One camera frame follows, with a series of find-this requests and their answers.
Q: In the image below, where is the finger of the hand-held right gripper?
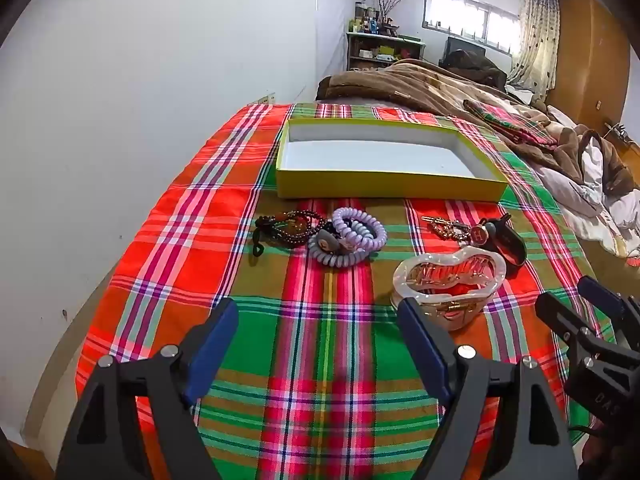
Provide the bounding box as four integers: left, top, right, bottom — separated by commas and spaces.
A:
577, 275, 640, 346
535, 291, 618, 363

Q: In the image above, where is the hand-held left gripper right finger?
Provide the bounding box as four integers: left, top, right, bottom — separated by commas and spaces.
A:
397, 296, 581, 480

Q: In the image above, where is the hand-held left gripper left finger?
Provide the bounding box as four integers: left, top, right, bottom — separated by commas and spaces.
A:
55, 297, 241, 480

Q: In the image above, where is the translucent hair claw clip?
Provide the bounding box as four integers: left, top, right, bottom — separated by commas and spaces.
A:
391, 246, 507, 332

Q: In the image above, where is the black smart band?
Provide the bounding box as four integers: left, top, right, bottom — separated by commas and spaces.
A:
487, 220, 527, 278

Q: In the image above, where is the black hair tie round charm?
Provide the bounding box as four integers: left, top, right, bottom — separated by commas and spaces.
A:
467, 212, 513, 246

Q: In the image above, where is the purple spiral hair tie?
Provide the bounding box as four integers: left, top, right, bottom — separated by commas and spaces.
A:
331, 206, 388, 253

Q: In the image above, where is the round grey pendant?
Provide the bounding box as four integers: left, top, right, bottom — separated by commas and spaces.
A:
316, 232, 346, 255

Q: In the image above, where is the dark beaded bracelet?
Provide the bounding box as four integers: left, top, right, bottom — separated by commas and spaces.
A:
252, 210, 328, 266

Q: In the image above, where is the yellow cardboard box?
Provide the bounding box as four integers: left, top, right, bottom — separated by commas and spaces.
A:
275, 117, 510, 202

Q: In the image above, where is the red green plaid cloth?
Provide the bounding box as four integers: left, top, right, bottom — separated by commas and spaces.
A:
75, 102, 618, 480

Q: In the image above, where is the white quilt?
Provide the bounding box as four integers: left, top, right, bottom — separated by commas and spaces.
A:
530, 105, 640, 261

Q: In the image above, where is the folded plaid cloth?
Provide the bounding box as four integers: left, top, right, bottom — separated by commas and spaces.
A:
462, 99, 561, 151

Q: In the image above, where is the wooden wardrobe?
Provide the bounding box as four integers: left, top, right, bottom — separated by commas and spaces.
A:
545, 0, 631, 126

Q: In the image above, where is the dark jacket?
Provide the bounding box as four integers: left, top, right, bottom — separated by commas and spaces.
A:
445, 50, 508, 88

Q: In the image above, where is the brown blanket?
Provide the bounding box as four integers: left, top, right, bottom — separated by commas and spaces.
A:
316, 57, 636, 196

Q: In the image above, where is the patterned curtain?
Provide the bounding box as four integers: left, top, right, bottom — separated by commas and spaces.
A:
507, 0, 561, 96

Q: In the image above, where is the black monitor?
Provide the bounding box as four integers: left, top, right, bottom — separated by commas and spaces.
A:
444, 36, 487, 68

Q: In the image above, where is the window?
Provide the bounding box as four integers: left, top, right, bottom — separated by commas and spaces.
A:
421, 0, 521, 53

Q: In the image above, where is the wooden shelf unit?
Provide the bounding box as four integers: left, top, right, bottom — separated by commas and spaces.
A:
346, 31, 428, 72

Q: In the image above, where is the row of jars and bottles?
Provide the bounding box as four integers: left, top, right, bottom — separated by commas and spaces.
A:
348, 2, 401, 36

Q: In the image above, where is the pale lavender spiral hair tie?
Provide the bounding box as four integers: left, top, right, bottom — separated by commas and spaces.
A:
307, 232, 371, 270

